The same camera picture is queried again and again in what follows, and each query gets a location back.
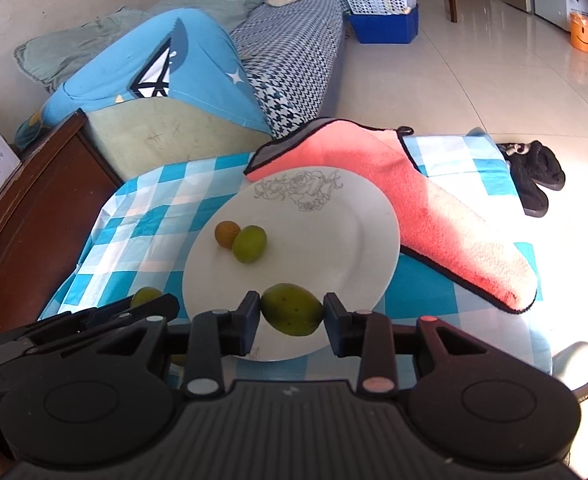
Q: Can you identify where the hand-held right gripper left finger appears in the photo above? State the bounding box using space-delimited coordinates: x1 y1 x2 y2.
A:
94 290 262 397

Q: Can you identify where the pale green blanket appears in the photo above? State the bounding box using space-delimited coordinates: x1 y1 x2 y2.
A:
13 0 335 93

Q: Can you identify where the blue storage bin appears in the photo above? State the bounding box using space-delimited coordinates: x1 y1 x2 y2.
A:
348 5 420 45

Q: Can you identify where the blue white checked tablecloth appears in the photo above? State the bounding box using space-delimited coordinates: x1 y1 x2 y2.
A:
39 132 555 391

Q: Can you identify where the pink towel with black trim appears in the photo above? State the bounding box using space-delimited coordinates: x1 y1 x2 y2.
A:
244 117 539 315

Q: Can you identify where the green jujube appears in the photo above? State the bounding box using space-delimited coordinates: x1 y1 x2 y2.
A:
260 283 325 337
130 286 164 309
232 225 268 264

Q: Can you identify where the orange smiley pot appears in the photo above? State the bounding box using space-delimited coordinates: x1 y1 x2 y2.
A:
569 11 588 53

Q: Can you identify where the grey rounded object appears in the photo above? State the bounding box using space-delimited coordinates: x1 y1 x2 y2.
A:
552 341 588 403

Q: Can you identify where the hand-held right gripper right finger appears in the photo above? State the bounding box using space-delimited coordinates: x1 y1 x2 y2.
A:
323 292 480 395

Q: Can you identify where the dark wooden cabinet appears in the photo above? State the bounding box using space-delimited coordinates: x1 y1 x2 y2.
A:
0 109 125 333

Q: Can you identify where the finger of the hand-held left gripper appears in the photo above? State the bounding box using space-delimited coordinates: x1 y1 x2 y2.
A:
88 294 181 324
24 310 125 356

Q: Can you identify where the blue cartoon cushion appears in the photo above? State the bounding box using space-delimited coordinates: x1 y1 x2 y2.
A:
14 8 274 148

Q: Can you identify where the brown longan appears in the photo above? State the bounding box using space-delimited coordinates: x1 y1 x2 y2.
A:
214 220 241 249

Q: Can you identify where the white plate with rose print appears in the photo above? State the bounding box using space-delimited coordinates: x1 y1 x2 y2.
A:
181 166 401 362

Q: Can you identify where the black slipper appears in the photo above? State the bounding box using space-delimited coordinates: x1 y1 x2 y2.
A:
509 160 550 218
496 141 566 192

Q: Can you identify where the houndstooth covered sofa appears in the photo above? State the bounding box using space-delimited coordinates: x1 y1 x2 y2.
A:
81 0 347 183

